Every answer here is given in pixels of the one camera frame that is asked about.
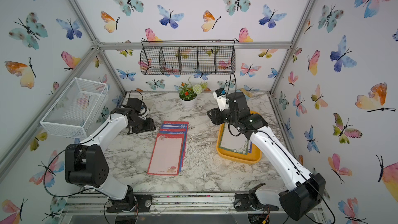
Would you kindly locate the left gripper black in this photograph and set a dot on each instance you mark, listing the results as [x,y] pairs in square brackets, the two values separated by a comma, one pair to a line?
[150,127]

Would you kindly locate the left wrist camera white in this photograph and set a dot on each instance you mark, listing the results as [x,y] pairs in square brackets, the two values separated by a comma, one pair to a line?
[144,112]

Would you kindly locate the blue stationery paper stack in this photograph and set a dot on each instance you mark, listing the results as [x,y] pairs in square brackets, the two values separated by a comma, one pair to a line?
[249,146]

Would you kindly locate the black wire wall basket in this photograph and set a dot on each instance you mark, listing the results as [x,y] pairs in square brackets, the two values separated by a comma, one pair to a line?
[188,57]

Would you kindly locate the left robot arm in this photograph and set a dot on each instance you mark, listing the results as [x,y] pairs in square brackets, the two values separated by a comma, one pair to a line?
[86,165]

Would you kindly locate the red pink stationery paper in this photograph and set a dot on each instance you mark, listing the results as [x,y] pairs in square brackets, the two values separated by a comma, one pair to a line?
[166,155]
[177,124]
[175,131]

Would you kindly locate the blue dustpan brush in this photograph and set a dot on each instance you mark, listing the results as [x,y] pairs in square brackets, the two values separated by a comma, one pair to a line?
[247,94]

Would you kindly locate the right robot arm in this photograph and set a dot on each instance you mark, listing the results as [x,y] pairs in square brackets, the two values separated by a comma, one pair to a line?
[304,190]

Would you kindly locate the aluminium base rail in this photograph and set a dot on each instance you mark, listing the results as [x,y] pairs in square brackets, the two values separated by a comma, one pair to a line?
[162,203]

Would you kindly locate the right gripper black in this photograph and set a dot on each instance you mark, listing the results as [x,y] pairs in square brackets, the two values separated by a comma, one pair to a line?
[216,118]

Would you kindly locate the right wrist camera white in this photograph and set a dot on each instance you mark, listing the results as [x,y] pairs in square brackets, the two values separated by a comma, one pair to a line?
[221,97]

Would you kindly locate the white mesh wall basket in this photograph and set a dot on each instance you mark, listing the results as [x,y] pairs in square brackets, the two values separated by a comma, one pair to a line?
[76,110]

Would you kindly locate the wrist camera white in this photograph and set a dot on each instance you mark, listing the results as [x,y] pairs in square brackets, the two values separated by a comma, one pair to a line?
[221,97]
[144,112]

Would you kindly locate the yellow storage tray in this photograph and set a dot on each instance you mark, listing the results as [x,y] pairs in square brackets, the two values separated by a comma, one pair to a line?
[252,157]

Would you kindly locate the potted flower plant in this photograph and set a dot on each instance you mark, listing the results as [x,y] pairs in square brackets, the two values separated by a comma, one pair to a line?
[188,93]

